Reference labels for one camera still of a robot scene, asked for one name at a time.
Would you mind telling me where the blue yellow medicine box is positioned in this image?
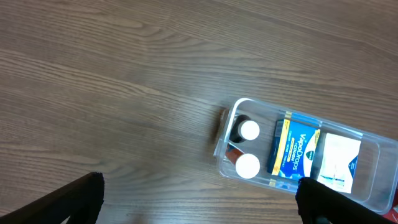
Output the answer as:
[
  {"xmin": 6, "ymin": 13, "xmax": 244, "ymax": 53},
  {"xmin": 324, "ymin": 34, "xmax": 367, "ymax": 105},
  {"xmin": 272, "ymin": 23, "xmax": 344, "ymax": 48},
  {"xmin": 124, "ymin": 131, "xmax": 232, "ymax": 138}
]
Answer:
[{"xmin": 267, "ymin": 119, "xmax": 320, "ymax": 180}]

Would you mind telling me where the white blue medicine box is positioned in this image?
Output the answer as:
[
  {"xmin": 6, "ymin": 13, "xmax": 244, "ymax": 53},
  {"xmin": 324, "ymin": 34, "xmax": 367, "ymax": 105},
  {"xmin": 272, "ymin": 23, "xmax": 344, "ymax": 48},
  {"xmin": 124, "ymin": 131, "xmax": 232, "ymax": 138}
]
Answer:
[{"xmin": 317, "ymin": 133, "xmax": 361, "ymax": 194}]

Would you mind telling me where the black bottle white cap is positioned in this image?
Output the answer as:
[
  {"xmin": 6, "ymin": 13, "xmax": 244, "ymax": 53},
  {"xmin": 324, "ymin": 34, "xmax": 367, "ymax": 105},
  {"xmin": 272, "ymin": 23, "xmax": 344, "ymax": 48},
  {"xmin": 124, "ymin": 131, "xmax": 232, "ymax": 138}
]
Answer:
[{"xmin": 229, "ymin": 114, "xmax": 260, "ymax": 143}]

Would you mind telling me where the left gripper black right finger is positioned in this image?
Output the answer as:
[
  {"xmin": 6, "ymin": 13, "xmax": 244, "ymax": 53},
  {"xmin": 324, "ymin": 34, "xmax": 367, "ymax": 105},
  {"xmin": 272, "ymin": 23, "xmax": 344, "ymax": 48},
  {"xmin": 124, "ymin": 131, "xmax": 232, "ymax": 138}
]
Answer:
[{"xmin": 295, "ymin": 177, "xmax": 391, "ymax": 224}]

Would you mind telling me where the clear plastic container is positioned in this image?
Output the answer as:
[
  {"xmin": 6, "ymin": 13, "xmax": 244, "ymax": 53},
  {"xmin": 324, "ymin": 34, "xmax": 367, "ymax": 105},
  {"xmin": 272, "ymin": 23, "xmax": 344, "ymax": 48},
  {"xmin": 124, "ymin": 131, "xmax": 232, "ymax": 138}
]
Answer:
[{"xmin": 214, "ymin": 98, "xmax": 397, "ymax": 214}]

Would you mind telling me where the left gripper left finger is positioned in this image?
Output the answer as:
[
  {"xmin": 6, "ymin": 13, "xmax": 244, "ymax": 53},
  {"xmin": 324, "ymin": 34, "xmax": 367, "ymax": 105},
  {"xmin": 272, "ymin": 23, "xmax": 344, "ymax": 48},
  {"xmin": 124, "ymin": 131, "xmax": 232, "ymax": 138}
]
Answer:
[{"xmin": 1, "ymin": 172, "xmax": 104, "ymax": 224}]

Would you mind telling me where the red Panadol box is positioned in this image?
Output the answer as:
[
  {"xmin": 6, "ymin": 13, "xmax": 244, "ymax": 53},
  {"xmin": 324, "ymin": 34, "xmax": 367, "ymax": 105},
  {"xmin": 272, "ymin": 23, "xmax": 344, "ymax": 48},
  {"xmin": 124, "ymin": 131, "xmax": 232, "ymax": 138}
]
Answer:
[{"xmin": 383, "ymin": 189, "xmax": 398, "ymax": 223}]

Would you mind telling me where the orange tube white cap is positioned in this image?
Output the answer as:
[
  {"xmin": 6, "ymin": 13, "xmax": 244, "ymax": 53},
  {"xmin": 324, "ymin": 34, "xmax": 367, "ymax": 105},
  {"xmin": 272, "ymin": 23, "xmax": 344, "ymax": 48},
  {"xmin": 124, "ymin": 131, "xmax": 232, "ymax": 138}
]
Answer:
[{"xmin": 225, "ymin": 143, "xmax": 261, "ymax": 179}]

